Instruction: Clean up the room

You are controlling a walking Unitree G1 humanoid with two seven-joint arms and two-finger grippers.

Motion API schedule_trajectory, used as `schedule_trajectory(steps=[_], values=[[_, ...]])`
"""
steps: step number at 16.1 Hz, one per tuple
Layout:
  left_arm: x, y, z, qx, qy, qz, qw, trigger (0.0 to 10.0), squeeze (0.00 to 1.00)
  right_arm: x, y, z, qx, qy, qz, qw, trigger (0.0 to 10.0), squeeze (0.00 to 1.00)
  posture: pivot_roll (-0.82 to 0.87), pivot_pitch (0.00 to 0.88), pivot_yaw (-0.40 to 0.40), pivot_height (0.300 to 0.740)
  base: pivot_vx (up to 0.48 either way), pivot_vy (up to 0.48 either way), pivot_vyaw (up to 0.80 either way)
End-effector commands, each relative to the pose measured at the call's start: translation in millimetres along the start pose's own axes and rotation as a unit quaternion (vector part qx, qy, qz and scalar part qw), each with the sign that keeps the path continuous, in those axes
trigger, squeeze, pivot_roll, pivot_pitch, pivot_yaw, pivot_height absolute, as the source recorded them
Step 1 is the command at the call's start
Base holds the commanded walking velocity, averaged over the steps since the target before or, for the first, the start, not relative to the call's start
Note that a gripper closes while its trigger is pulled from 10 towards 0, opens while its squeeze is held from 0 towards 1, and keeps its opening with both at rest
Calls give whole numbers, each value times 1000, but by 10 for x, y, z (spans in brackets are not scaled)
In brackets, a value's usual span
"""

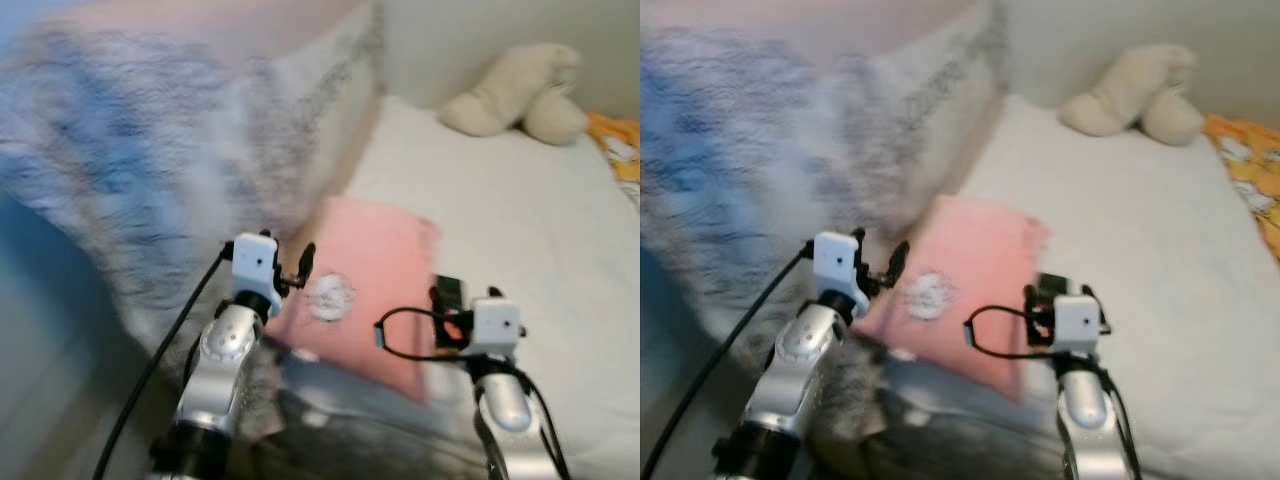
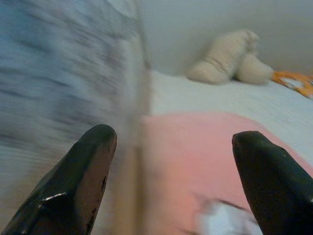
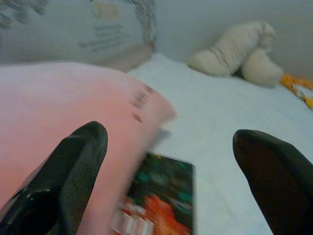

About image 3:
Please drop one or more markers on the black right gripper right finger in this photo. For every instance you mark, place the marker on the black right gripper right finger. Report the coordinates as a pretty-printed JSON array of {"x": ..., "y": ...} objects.
[{"x": 276, "y": 176}]

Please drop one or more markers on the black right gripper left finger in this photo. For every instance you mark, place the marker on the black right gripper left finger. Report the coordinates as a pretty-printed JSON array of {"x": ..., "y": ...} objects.
[{"x": 73, "y": 176}]

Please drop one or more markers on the pink pillow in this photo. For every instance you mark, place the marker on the pink pillow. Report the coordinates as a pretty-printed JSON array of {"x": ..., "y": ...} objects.
[{"x": 61, "y": 98}]

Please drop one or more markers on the dark cover book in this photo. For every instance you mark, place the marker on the dark cover book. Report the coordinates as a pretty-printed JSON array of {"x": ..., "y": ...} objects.
[{"x": 166, "y": 191}]

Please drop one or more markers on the white quilted mattress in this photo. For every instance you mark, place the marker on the white quilted mattress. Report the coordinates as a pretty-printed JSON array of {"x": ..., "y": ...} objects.
[{"x": 220, "y": 110}]

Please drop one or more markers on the yellow cartoon print duvet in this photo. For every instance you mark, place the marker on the yellow cartoon print duvet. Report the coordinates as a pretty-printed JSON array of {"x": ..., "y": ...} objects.
[{"x": 298, "y": 90}]

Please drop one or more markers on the beige plush toy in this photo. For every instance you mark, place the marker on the beige plush toy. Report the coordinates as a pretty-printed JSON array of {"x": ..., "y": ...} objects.
[{"x": 232, "y": 56}]

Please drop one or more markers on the white printed bed panel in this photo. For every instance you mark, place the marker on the white printed bed panel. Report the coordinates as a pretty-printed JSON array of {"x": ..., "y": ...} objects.
[{"x": 73, "y": 29}]

